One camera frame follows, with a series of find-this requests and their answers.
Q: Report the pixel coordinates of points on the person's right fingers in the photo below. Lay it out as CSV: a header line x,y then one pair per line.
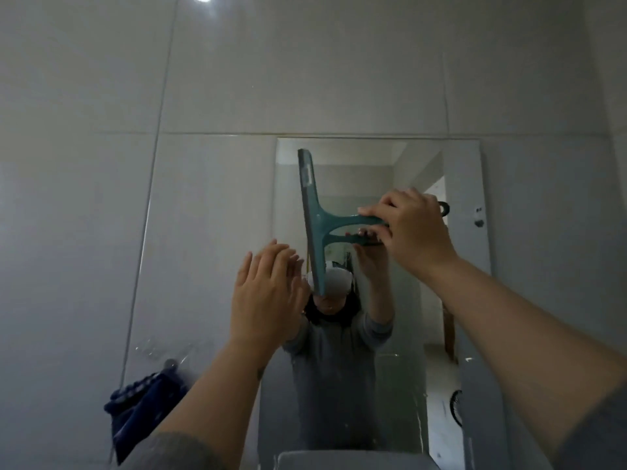
x,y
387,205

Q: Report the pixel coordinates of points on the person's left hand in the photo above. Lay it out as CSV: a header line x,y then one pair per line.
x,y
264,308

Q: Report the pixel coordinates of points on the person's right forearm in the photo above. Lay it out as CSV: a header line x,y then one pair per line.
x,y
529,357

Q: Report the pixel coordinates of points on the person's left thumb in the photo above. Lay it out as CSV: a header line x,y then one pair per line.
x,y
301,297

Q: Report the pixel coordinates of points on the rectangular wall mirror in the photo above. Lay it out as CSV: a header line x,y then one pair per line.
x,y
431,318

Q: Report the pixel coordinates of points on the dark blue towel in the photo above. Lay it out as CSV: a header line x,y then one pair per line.
x,y
139,411

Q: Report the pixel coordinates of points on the clear adhesive wall hook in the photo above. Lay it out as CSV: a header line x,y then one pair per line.
x,y
170,364

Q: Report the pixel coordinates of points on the teal window squeegee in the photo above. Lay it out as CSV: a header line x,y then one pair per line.
x,y
313,215

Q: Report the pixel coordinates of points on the person's left little finger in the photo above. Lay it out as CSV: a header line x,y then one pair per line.
x,y
243,275

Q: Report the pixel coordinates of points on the person's left middle finger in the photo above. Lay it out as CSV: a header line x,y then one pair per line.
x,y
272,264

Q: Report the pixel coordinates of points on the person's left forearm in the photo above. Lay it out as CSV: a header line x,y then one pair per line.
x,y
215,401

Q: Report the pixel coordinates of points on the person's right hand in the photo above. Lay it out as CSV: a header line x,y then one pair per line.
x,y
416,234

